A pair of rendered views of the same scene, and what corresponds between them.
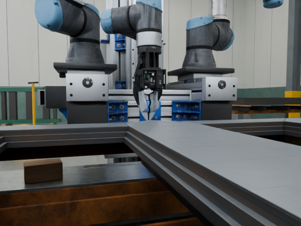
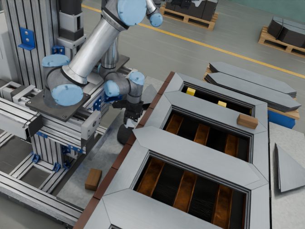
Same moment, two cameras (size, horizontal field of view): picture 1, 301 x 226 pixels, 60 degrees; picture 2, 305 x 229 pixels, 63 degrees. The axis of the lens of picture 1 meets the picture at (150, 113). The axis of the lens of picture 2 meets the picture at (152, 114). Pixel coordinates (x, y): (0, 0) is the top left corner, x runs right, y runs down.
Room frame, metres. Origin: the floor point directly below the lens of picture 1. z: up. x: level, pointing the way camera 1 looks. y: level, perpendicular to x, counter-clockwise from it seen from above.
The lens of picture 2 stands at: (0.21, 0.86, 1.86)
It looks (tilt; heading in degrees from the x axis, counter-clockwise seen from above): 40 degrees down; 298
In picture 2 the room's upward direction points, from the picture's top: 13 degrees clockwise
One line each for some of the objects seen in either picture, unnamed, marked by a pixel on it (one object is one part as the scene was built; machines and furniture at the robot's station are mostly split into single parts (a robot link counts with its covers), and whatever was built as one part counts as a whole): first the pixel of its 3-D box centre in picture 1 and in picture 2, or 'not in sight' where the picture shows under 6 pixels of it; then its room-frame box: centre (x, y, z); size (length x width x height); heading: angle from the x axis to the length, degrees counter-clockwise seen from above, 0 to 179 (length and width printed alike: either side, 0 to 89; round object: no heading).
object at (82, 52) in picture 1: (85, 54); (58, 90); (1.05, 0.26, 1.09); 0.15 x 0.15 x 0.10
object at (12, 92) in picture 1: (30, 109); not in sight; (7.28, 3.36, 0.58); 1.60 x 0.60 x 1.17; 102
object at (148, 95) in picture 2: not in sight; (150, 96); (0.98, -0.51, 0.70); 0.39 x 0.12 x 0.04; 106
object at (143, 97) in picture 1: (144, 105); (129, 124); (0.77, 0.02, 0.89); 0.06 x 0.03 x 0.09; 16
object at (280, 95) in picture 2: not in sight; (251, 85); (0.40, -1.16, 0.82); 0.80 x 0.40 x 0.06; 16
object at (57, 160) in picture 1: (43, 170); (93, 179); (0.75, 0.31, 0.71); 0.10 x 0.06 x 0.05; 118
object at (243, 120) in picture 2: not in sight; (247, 121); (0.26, -0.59, 0.87); 0.12 x 0.06 x 0.05; 21
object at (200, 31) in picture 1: (200, 32); not in sight; (1.19, -0.22, 1.20); 0.13 x 0.12 x 0.14; 131
